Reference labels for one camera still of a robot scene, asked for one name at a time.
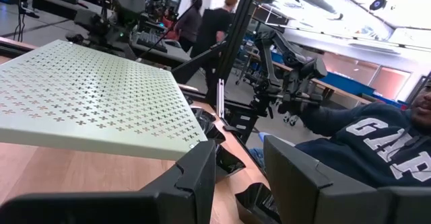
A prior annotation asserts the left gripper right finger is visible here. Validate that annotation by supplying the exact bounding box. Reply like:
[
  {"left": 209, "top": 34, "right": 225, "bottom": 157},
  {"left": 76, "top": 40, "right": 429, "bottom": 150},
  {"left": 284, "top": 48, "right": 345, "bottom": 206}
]
[{"left": 263, "top": 135, "right": 431, "bottom": 224}]

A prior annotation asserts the grey desk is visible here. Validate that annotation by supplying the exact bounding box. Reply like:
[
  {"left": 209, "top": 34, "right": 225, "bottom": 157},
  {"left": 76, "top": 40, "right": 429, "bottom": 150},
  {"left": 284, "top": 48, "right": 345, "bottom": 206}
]
[{"left": 131, "top": 32, "right": 193, "bottom": 67}]

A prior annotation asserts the green perforated metal shelf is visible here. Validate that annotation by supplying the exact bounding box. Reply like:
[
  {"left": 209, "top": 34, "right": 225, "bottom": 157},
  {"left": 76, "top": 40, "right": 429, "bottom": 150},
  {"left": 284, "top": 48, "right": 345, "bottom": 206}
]
[{"left": 0, "top": 39, "right": 209, "bottom": 161}]

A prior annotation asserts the black wavy mini plate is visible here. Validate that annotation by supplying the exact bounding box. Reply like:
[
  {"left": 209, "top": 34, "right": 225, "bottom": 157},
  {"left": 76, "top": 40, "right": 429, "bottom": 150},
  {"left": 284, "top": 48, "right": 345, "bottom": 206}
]
[{"left": 234, "top": 182, "right": 282, "bottom": 224}]

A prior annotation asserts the black keyboard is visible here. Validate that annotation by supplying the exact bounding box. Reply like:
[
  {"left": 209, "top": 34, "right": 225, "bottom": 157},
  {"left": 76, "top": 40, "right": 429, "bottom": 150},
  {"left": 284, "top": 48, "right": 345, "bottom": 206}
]
[{"left": 136, "top": 31, "right": 168, "bottom": 53}]

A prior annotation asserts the black overhead camera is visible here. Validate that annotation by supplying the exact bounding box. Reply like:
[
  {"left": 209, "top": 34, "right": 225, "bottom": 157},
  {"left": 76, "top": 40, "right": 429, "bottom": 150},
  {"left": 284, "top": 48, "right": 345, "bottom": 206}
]
[{"left": 369, "top": 0, "right": 389, "bottom": 11}]

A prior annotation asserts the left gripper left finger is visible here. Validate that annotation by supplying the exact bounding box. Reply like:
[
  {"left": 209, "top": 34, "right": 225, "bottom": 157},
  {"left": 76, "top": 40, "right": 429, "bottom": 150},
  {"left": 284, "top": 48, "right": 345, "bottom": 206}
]
[{"left": 0, "top": 139, "right": 217, "bottom": 224}]

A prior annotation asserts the silver frame bracket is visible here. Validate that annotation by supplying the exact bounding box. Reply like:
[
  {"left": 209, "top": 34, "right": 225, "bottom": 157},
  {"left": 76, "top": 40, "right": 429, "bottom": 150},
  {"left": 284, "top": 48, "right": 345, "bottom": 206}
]
[{"left": 217, "top": 78, "right": 226, "bottom": 119}]

